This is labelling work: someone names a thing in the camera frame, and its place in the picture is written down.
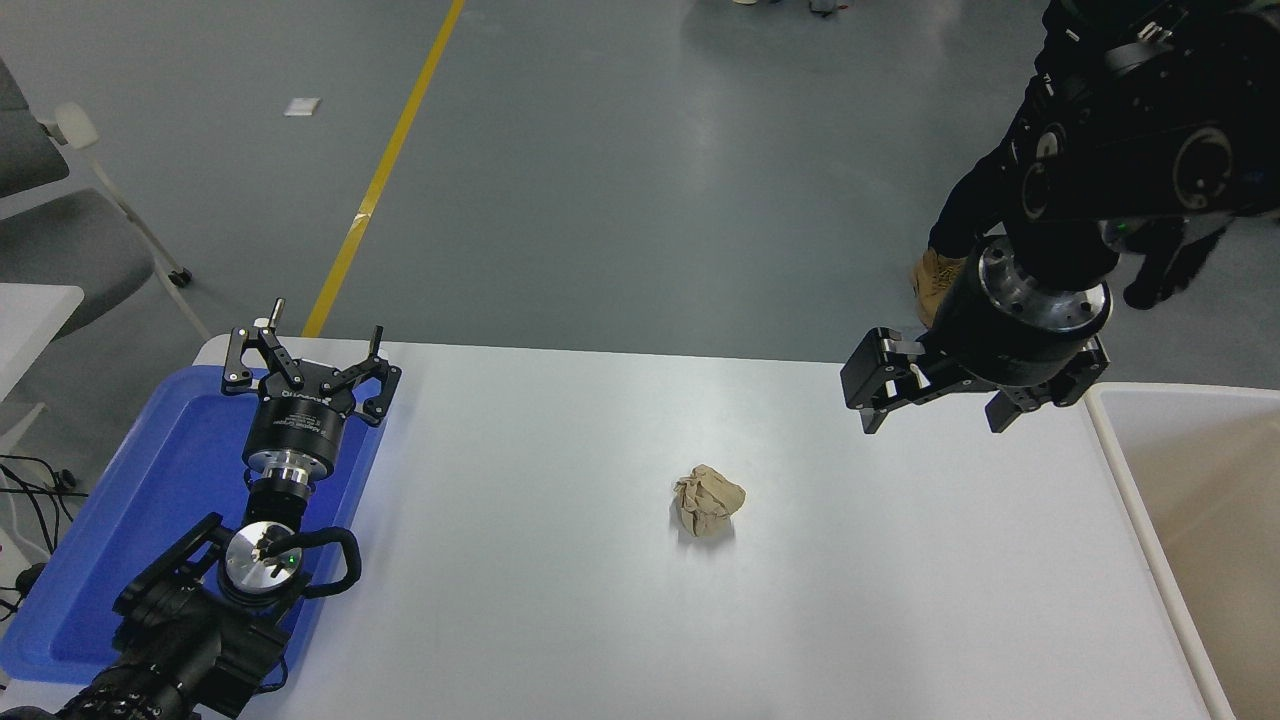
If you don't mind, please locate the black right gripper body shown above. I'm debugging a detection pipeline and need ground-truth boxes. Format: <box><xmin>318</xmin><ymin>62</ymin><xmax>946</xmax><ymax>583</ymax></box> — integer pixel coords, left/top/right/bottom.
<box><xmin>925</xmin><ymin>255</ymin><xmax>1103</xmax><ymax>391</ymax></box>

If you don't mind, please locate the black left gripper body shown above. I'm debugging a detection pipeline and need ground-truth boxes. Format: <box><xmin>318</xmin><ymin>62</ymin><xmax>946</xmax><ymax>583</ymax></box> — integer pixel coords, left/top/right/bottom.
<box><xmin>243</xmin><ymin>378</ymin><xmax>354</xmax><ymax>468</ymax></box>

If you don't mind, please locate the person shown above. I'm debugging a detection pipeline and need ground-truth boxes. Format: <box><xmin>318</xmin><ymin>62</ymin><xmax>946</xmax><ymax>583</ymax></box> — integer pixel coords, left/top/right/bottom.
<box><xmin>912</xmin><ymin>60</ymin><xmax>1051</xmax><ymax>329</ymax></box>

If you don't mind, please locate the large pale bin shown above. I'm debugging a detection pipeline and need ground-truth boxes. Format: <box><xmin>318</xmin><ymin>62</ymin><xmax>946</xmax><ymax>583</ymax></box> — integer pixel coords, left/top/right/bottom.
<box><xmin>1083</xmin><ymin>382</ymin><xmax>1280</xmax><ymax>720</ymax></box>

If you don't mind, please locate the blue plastic tray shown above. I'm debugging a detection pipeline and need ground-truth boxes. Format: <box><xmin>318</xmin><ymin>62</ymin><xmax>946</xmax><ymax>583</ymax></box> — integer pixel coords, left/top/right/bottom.
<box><xmin>0</xmin><ymin>365</ymin><xmax>389</xmax><ymax>686</ymax></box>

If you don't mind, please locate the crumpled tan paper ball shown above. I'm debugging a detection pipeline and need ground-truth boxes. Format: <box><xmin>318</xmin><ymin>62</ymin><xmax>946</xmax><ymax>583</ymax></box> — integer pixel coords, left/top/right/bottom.
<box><xmin>673</xmin><ymin>464</ymin><xmax>747</xmax><ymax>538</ymax></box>

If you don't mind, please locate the grey office chair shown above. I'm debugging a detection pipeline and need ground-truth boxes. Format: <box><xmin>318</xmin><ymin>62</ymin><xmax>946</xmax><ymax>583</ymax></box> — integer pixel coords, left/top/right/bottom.
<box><xmin>0</xmin><ymin>55</ymin><xmax>196</xmax><ymax>341</ymax></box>

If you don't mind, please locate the white side table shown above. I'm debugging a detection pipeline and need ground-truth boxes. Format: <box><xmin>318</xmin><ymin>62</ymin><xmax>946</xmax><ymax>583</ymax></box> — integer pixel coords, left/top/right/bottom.
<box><xmin>0</xmin><ymin>283</ymin><xmax>86</xmax><ymax>451</ymax></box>

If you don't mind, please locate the black cable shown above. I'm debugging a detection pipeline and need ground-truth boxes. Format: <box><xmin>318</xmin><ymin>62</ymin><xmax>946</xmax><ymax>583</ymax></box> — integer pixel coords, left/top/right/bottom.
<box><xmin>0</xmin><ymin>562</ymin><xmax>48</xmax><ymax>619</ymax></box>
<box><xmin>0</xmin><ymin>455</ymin><xmax>89</xmax><ymax>556</ymax></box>

